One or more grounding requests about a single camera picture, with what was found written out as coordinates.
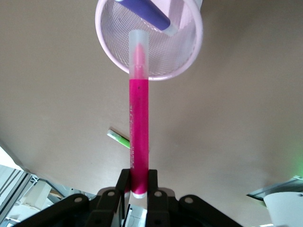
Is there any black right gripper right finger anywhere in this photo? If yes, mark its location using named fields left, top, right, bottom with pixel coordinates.
left=146, top=169, right=184, bottom=227

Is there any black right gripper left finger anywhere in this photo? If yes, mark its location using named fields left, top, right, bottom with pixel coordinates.
left=89, top=168, right=131, bottom=227

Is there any pink marker pen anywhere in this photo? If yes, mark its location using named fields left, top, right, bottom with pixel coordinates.
left=127, top=30, right=151, bottom=199

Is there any purple marker pen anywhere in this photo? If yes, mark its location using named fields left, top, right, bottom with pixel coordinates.
left=115, top=0, right=178, bottom=36

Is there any pink mesh pen holder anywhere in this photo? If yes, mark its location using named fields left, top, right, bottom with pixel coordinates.
left=94, top=0, right=204, bottom=82

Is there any green marker pen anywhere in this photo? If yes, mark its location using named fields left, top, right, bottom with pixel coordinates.
left=107, top=128, right=131, bottom=149

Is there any large table cover sheet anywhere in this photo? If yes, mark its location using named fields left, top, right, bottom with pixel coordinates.
left=0, top=0, right=303, bottom=204

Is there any aluminium frame profile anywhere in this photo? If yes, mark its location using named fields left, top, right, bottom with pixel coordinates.
left=0, top=164, right=33, bottom=215

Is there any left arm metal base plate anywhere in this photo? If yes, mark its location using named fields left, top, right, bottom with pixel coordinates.
left=246, top=176, right=303, bottom=197

